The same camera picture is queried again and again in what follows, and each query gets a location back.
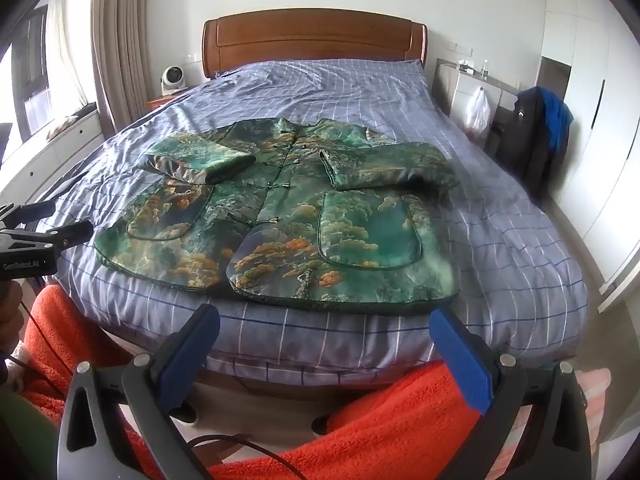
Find wooden nightstand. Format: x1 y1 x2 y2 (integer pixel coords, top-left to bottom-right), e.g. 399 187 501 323
146 91 182 112

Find beige curtain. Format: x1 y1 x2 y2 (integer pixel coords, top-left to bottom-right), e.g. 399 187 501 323
90 0 153 138

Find white window side cabinet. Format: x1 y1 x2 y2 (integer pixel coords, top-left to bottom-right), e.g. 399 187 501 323
1 110 104 204

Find green patterned silk jacket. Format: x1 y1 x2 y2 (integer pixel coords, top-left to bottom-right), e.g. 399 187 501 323
94 118 459 315

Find brown wooden headboard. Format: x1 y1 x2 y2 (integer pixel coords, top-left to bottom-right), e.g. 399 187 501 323
202 8 428 79

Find grey white side desk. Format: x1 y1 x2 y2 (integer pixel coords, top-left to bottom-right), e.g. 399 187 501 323
432 58 518 153

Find orange fleece trousers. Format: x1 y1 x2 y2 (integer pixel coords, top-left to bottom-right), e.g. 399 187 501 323
22 285 480 479

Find person left hand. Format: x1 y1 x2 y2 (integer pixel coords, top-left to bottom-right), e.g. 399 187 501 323
0 281 24 354

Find white plastic bag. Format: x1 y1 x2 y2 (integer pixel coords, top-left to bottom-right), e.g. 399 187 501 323
463 86 491 139

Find white round desk fan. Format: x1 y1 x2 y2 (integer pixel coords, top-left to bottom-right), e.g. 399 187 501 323
160 65 186 96

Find black and blue hung clothes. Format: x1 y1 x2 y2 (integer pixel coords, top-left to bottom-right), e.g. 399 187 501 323
496 87 574 203

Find white wardrobe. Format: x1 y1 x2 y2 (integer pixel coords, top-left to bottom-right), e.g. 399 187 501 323
541 0 639 311

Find blue checked bed duvet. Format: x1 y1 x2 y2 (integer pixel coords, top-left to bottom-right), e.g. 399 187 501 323
37 57 589 388

